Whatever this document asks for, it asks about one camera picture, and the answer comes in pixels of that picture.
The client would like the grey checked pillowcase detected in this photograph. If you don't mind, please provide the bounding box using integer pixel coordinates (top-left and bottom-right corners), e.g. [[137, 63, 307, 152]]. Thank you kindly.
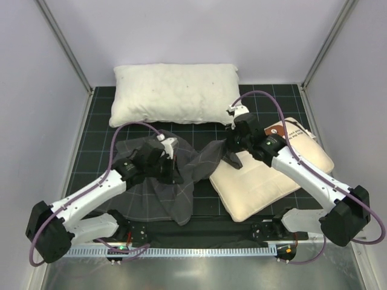
[[97, 130, 228, 225]]

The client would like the cream bear print pillow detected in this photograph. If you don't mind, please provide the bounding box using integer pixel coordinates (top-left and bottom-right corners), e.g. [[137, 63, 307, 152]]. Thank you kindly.
[[209, 117, 334, 222]]

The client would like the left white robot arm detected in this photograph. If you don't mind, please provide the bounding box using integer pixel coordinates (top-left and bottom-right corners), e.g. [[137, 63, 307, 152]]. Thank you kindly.
[[25, 135, 183, 263]]

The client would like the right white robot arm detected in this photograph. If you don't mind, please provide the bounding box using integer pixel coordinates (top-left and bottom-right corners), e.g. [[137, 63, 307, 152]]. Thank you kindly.
[[226, 112, 371, 247]]

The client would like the white plain pillow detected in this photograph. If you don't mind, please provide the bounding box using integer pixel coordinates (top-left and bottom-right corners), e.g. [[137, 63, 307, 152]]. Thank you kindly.
[[109, 63, 239, 127]]

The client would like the black grid cutting mat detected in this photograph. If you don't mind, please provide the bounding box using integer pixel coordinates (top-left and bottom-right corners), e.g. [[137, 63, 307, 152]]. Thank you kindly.
[[66, 84, 320, 217]]

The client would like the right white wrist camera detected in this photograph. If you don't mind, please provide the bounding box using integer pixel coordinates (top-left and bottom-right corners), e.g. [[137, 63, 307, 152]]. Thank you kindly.
[[226, 104, 249, 120]]

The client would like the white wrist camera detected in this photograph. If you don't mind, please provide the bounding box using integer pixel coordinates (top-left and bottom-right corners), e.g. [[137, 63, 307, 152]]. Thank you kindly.
[[157, 134, 178, 160], [226, 104, 249, 120]]

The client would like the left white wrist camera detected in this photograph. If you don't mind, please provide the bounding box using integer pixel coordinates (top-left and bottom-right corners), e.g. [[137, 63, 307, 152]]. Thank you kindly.
[[157, 134, 178, 160]]

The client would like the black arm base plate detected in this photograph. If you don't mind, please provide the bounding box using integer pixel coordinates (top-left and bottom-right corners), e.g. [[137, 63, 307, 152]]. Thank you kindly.
[[128, 215, 308, 249]]

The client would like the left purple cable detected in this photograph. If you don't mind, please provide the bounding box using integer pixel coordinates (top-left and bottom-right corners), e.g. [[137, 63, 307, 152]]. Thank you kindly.
[[28, 121, 164, 267]]

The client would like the purple cable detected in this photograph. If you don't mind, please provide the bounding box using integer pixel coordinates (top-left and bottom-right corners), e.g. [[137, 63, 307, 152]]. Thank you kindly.
[[231, 90, 386, 265], [28, 121, 164, 267]]

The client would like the slotted grey cable duct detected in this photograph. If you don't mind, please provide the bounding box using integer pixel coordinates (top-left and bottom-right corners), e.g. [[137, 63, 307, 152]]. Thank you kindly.
[[64, 245, 277, 259]]

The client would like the right aluminium frame post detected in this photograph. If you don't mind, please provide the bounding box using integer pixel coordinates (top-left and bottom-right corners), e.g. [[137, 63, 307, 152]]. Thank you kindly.
[[301, 0, 357, 90]]

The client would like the aluminium frame post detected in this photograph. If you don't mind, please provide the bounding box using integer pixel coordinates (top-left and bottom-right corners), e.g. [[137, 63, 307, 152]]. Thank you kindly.
[[301, 0, 357, 90], [37, 0, 94, 96]]

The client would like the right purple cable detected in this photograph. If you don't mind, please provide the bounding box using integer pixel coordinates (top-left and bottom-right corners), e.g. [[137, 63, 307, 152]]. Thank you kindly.
[[231, 90, 386, 265]]

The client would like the left aluminium frame post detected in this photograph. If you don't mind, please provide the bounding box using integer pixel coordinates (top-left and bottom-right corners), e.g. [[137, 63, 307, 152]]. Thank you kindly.
[[37, 0, 94, 96]]

